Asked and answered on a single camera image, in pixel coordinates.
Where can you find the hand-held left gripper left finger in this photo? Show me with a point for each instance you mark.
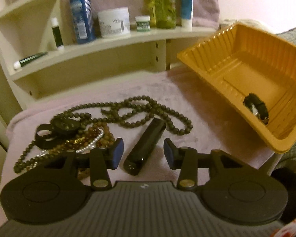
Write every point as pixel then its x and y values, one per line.
pixel 117 153

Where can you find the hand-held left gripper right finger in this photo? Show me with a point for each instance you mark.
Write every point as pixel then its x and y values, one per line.
pixel 168 153

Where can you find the glossy black case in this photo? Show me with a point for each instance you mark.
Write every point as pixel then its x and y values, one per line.
pixel 145 143

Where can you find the small black metal clip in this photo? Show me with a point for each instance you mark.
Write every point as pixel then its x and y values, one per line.
pixel 257 106

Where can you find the yellow plastic tray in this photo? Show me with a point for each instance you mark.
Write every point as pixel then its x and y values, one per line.
pixel 236 61

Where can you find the pink blanket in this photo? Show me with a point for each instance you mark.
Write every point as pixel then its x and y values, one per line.
pixel 199 128

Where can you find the black wristwatch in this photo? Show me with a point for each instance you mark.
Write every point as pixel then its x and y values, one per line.
pixel 64 124

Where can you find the white fluffy cloth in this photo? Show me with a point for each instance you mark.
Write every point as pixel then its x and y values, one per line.
pixel 257 26

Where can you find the cream wooden shelf unit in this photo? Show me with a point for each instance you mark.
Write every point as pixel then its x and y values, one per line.
pixel 101 54

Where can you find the large white jar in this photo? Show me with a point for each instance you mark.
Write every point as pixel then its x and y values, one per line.
pixel 113 22

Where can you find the small white green-label jar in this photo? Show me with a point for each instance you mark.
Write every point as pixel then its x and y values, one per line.
pixel 142 24

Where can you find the blue and white tube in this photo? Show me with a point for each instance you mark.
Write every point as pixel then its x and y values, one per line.
pixel 186 5

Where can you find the dark lip balm stick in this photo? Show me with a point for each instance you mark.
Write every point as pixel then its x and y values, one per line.
pixel 56 34

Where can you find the blue spray bottle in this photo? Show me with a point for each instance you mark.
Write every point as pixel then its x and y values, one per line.
pixel 82 17

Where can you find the red and white packet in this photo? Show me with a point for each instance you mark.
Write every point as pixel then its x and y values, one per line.
pixel 286 229

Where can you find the olive green spray bottle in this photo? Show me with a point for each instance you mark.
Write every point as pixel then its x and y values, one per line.
pixel 165 9

